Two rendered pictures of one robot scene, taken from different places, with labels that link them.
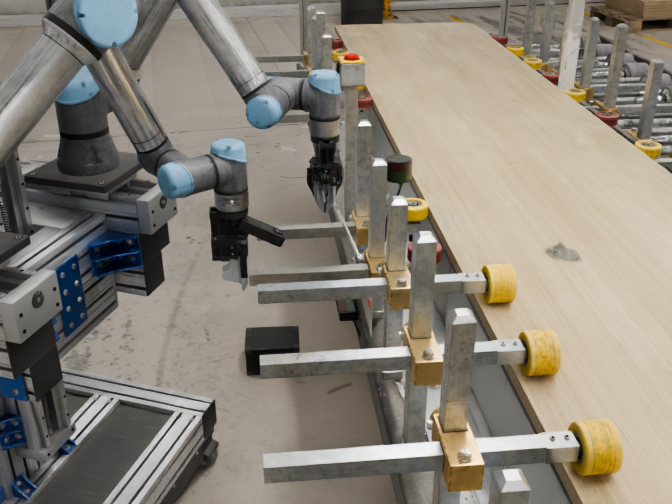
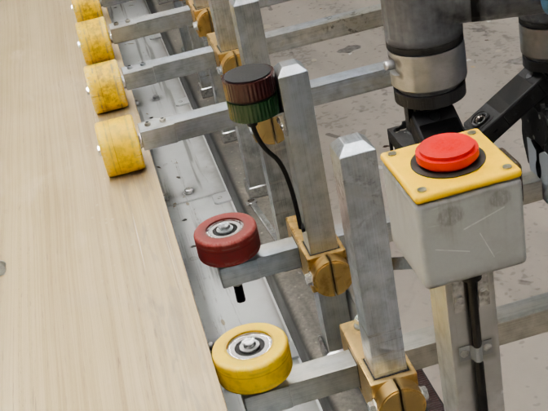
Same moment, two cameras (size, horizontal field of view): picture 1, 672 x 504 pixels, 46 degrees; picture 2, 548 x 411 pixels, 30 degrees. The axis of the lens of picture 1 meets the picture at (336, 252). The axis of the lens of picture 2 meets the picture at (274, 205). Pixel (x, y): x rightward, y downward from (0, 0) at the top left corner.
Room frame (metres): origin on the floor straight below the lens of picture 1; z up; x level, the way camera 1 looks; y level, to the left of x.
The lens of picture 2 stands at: (2.75, -0.17, 1.53)
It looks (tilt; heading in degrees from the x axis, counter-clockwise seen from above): 29 degrees down; 178
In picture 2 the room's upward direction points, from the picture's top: 11 degrees counter-clockwise
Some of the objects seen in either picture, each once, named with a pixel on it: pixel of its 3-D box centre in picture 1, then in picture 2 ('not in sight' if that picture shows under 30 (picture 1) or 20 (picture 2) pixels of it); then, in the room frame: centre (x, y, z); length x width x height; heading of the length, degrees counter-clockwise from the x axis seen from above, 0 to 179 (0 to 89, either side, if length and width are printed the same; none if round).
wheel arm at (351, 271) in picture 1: (341, 273); (381, 229); (1.63, -0.01, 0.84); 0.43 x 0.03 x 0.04; 96
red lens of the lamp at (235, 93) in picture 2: (399, 163); (249, 83); (1.68, -0.14, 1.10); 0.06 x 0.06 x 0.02
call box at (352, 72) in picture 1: (351, 72); (452, 211); (2.18, -0.04, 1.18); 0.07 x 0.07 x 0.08; 6
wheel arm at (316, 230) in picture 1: (338, 230); (436, 345); (1.88, -0.01, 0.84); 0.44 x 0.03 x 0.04; 96
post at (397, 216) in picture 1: (394, 301); (273, 153); (1.43, -0.12, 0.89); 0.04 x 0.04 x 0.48; 6
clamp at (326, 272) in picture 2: (378, 267); (316, 253); (1.65, -0.10, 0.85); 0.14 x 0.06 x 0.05; 6
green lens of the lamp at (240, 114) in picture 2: (398, 173); (253, 103); (1.68, -0.14, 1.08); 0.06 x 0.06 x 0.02
